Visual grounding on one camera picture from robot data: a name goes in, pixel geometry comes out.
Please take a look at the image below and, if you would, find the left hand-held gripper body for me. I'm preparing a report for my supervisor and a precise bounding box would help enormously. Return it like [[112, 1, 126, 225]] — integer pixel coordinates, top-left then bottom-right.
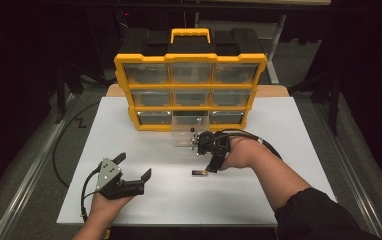
[[95, 157, 146, 201]]

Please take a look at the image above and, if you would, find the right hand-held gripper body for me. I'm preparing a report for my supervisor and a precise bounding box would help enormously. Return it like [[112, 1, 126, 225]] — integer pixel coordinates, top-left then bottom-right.
[[189, 116, 232, 161]]

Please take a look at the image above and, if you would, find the clear plastic drawer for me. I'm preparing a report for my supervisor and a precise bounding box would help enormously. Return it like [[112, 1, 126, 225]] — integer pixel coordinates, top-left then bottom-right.
[[171, 110, 210, 150]]

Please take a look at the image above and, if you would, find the yellow black organizer case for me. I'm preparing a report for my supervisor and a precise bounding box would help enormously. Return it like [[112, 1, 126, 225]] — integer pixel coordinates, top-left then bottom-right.
[[113, 27, 268, 132]]

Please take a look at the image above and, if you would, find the person's right hand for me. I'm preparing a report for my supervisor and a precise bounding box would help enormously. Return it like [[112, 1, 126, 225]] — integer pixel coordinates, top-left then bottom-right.
[[219, 136, 264, 171]]

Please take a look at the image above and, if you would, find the person's left hand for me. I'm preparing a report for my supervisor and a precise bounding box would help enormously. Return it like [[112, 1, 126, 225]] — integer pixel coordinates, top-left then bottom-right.
[[89, 189, 135, 218]]

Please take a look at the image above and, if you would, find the white board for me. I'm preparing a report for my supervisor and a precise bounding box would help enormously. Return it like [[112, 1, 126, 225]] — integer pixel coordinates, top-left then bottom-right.
[[56, 96, 338, 228]]

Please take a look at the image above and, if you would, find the set of clear organizer drawers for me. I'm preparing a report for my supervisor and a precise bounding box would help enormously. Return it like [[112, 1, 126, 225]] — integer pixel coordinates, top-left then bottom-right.
[[123, 62, 259, 126]]

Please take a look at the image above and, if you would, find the white metal stand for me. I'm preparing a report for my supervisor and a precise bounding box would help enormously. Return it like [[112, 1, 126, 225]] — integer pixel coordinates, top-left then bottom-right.
[[265, 14, 287, 85]]

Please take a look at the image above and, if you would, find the person's black sleeve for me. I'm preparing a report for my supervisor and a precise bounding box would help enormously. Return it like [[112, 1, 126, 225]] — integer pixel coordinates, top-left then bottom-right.
[[274, 187, 382, 240]]

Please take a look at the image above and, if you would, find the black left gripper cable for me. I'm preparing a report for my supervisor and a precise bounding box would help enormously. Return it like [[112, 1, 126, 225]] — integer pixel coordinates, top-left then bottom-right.
[[80, 165, 101, 223]]

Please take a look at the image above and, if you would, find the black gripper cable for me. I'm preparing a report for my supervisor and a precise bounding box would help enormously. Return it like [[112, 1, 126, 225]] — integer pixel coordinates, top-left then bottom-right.
[[212, 128, 284, 160], [80, 165, 101, 223]]

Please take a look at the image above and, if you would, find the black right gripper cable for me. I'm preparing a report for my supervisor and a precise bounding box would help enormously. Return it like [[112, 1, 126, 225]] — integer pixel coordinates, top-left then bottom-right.
[[212, 128, 284, 160]]

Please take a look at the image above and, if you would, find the black floor cable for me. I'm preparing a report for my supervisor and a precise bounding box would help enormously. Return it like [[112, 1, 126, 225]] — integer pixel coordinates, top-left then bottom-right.
[[51, 101, 101, 189]]

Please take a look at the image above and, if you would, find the metal floor rail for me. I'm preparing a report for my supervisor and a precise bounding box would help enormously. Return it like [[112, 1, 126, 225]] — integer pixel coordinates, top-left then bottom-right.
[[0, 93, 78, 240], [312, 101, 382, 240]]

